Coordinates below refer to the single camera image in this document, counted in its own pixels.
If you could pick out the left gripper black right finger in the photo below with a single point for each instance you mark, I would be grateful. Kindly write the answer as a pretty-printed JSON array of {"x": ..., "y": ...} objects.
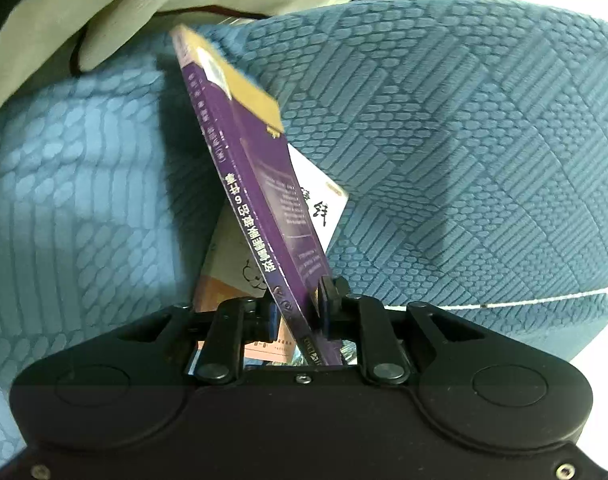
[{"x": 390, "y": 344}]

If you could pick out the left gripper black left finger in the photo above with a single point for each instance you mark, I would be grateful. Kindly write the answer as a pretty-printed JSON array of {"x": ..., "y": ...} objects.
[{"x": 205, "y": 346}]

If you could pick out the white and pink book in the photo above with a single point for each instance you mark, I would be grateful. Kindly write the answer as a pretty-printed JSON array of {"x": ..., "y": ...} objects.
[{"x": 278, "y": 249}]

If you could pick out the purple and gold book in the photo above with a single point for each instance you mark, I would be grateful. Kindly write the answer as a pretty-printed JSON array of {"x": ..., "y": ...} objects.
[{"x": 243, "y": 130}]

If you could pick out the blue textured chair cover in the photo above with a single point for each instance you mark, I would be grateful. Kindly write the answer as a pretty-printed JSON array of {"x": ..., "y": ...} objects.
[{"x": 470, "y": 135}]

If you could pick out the cream cloth garment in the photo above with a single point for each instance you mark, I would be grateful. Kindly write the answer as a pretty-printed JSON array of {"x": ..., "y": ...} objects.
[{"x": 133, "y": 5}]

